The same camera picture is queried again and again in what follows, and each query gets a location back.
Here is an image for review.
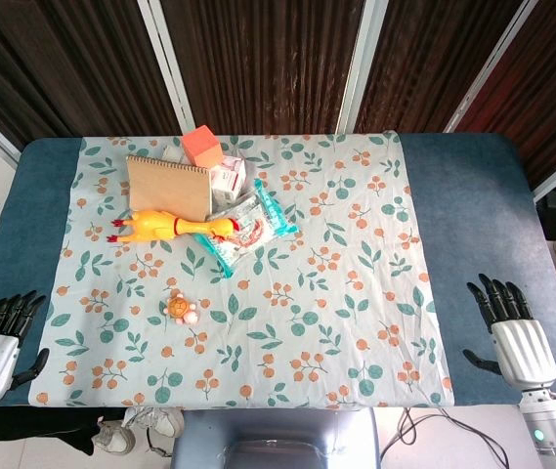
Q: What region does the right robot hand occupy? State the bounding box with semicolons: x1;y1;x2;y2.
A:
462;273;556;393

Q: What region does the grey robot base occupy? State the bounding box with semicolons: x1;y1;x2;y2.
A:
169;407;382;469

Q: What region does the small pink turtle toy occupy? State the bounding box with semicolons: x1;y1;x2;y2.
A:
165;293;200;326

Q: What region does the yellow rubber chicken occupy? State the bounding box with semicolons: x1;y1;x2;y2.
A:
106;208;241;244

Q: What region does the white sneaker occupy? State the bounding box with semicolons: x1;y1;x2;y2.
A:
91;419;137;454
121;405;186;439

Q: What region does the brown spiral notebook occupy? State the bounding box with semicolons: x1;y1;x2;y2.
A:
125;154;213;223

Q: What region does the floral print tablecloth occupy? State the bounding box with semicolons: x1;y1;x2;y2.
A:
27;130;456;409

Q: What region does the teal clear snack packet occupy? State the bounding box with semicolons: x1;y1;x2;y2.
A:
192;178;300;279

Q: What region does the white red medicine box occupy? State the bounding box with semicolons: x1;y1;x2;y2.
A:
208;154;247;205

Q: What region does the orange cube block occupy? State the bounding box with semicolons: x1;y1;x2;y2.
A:
180;124;225;169

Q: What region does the folding screen partition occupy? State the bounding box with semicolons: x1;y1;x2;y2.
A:
0;0;556;201

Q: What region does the black cable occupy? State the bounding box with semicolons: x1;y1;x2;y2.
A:
379;407;511;468

